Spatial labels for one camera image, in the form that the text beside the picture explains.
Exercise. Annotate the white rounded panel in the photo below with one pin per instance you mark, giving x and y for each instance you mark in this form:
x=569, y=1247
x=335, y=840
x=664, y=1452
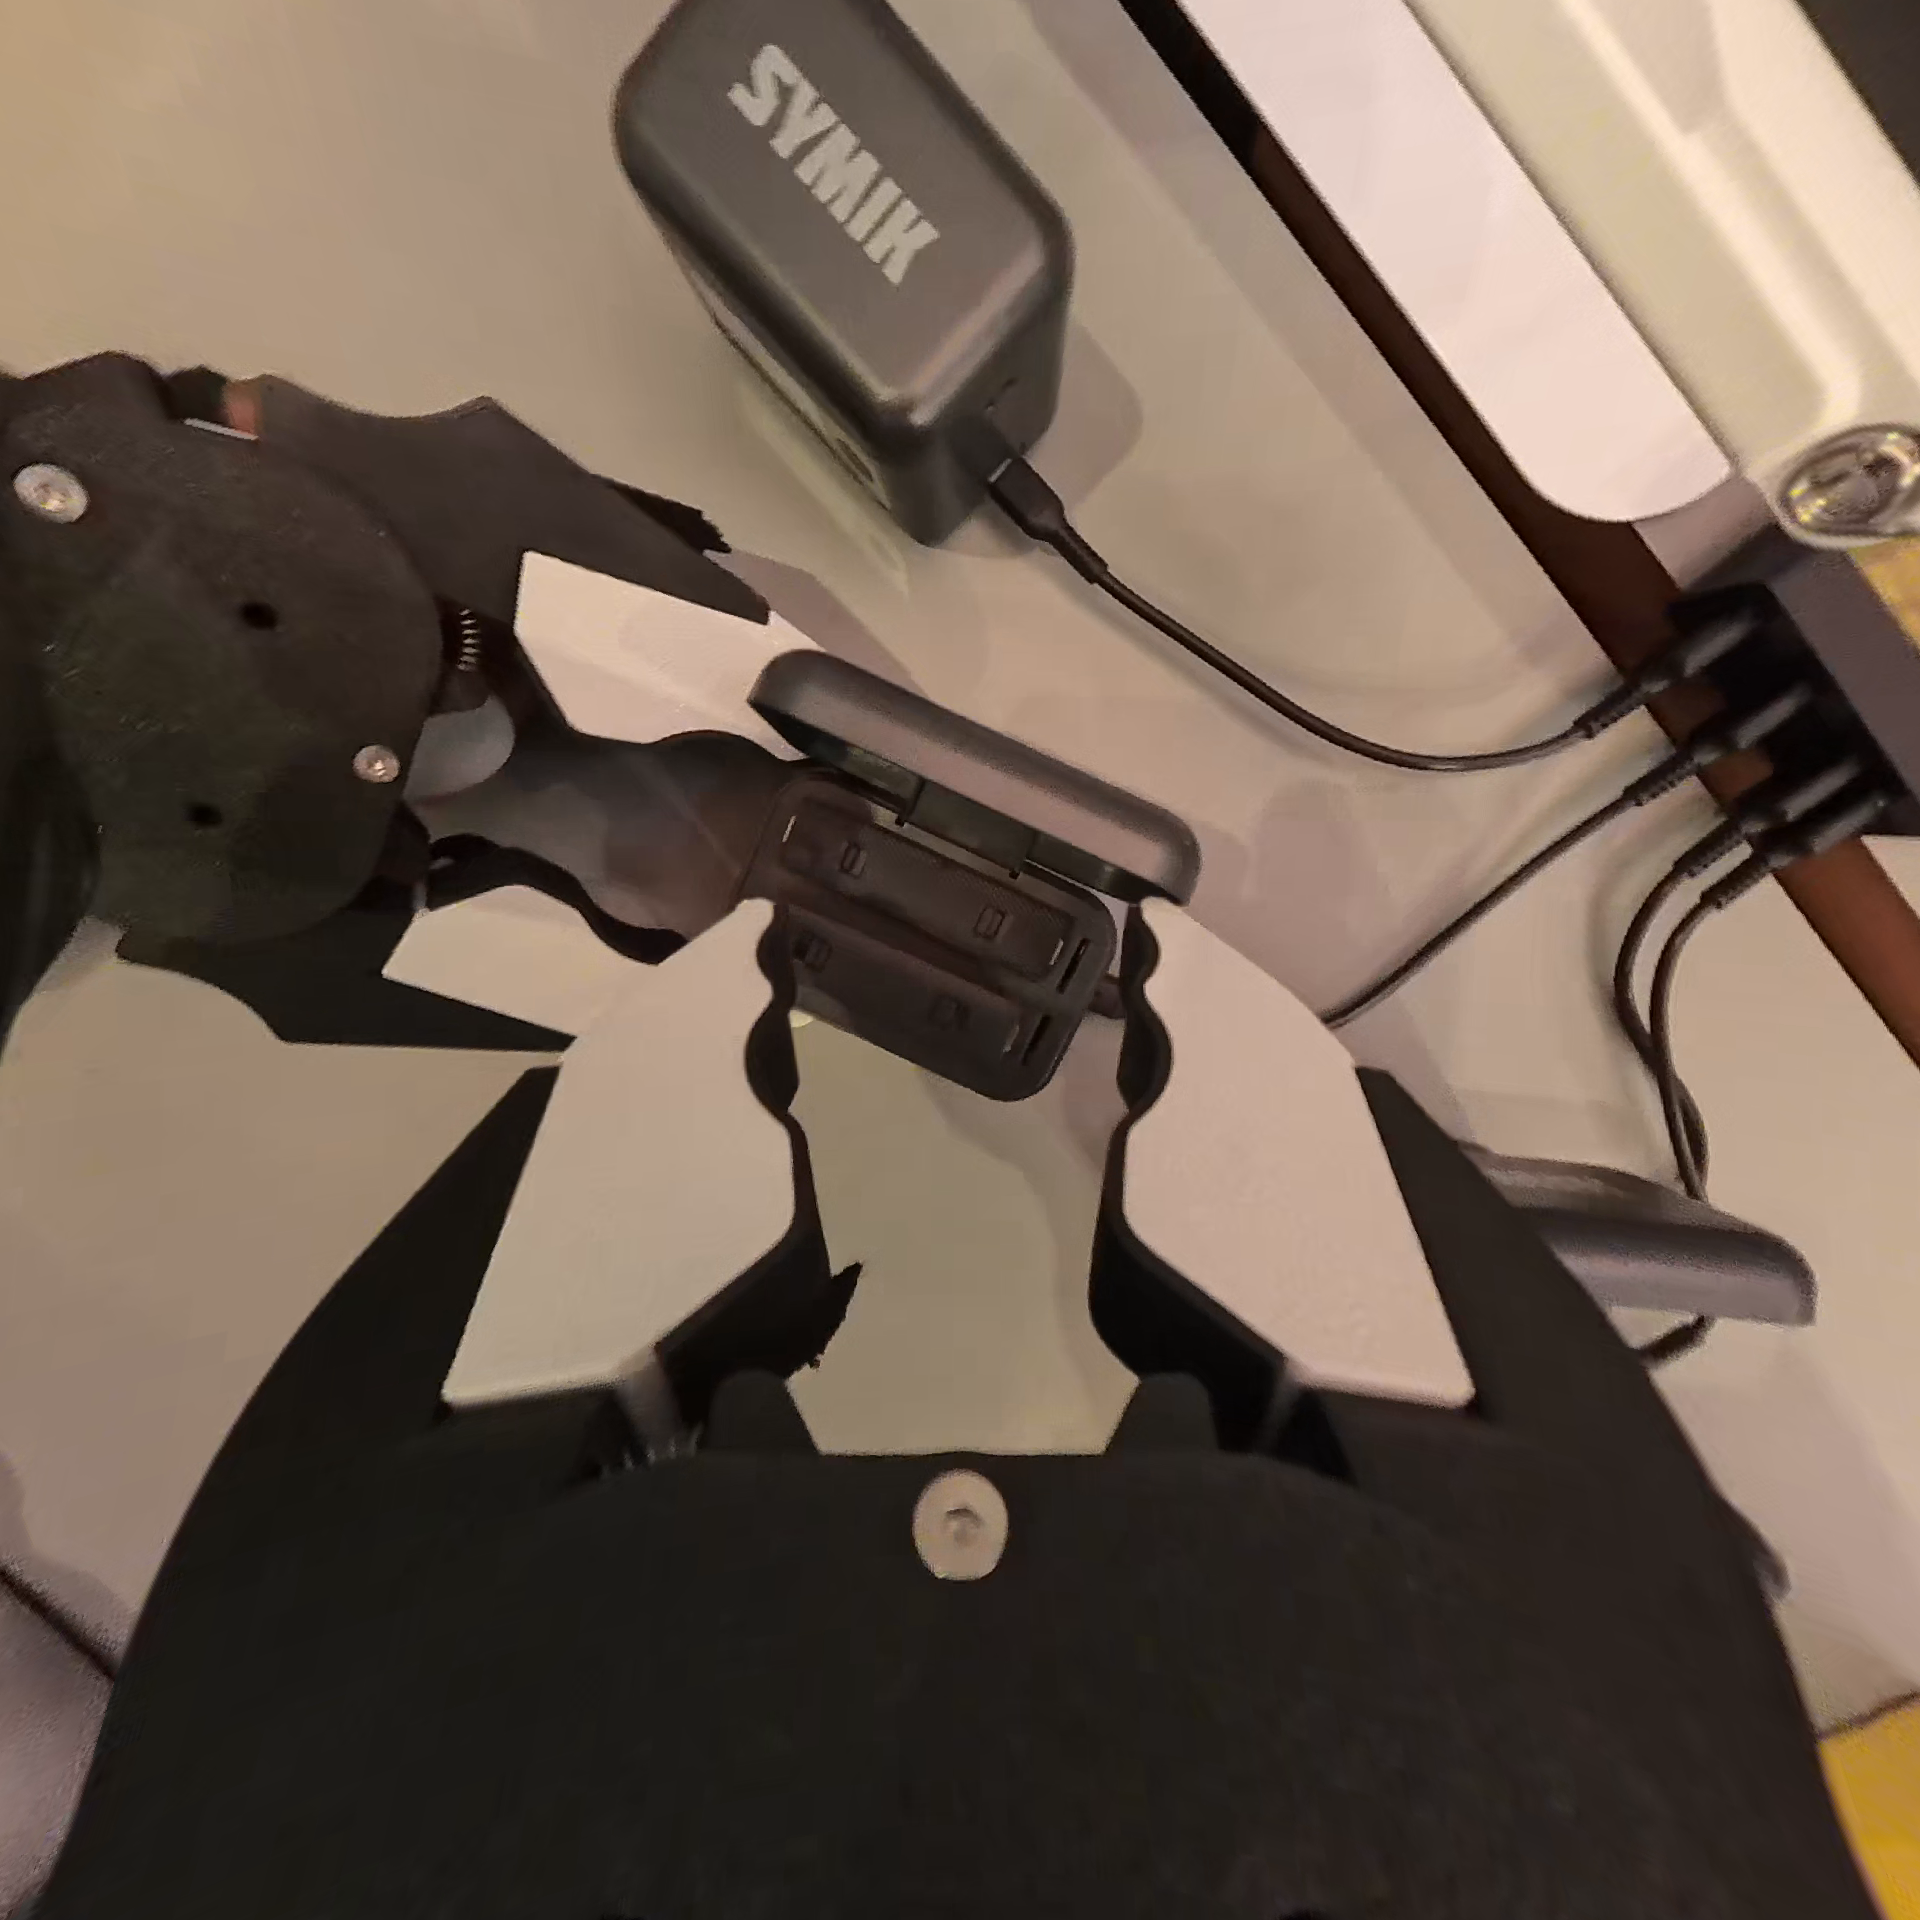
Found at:
x=1471, y=224

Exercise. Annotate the rounded wooden board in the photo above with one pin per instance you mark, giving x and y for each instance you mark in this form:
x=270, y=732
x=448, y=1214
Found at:
x=1887, y=572

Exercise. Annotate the grey battery charging case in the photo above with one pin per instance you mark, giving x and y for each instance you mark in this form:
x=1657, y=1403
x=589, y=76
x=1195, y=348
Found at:
x=1652, y=1238
x=1020, y=779

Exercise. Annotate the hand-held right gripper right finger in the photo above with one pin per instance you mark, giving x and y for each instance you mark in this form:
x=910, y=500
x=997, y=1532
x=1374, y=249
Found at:
x=1291, y=1171

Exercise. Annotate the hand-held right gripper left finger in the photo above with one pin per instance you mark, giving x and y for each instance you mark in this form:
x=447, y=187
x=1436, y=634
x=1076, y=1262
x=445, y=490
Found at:
x=629, y=1171

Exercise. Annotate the dark grey power adapter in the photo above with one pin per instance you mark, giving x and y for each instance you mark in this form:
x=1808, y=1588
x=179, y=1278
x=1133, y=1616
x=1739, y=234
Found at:
x=840, y=271

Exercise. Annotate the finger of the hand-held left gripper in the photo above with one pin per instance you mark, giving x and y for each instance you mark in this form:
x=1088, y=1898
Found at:
x=510, y=975
x=629, y=644

